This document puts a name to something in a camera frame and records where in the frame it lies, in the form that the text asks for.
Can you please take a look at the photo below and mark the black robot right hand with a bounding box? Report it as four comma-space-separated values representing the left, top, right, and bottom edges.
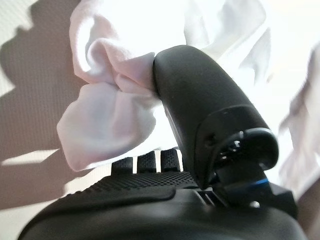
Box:
17, 44, 308, 240

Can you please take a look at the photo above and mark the white garment with blue tag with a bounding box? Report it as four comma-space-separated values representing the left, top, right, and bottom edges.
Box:
56, 0, 320, 201

